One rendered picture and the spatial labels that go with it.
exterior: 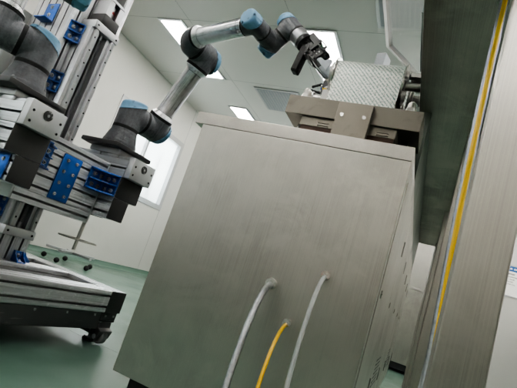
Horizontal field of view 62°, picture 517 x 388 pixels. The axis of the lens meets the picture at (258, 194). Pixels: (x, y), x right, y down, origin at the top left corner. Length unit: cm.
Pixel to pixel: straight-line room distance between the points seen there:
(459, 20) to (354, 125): 37
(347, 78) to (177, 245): 83
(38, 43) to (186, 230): 86
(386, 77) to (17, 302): 145
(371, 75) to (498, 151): 100
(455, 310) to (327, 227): 61
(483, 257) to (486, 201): 7
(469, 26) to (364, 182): 43
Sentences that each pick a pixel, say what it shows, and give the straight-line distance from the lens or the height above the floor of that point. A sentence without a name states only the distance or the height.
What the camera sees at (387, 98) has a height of 116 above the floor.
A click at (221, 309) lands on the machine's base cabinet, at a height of 35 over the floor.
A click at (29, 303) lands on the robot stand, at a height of 14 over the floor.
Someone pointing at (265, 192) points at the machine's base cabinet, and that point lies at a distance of 120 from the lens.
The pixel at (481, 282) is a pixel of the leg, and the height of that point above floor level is 54.
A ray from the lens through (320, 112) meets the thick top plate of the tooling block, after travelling 132.
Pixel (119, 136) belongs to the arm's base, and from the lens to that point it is 198.
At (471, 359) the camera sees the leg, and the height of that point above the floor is 45.
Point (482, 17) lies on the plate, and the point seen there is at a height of 114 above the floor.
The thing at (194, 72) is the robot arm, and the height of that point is 127.
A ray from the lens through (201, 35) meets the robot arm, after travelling 195.
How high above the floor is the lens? 45
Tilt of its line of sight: 11 degrees up
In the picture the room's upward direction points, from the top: 18 degrees clockwise
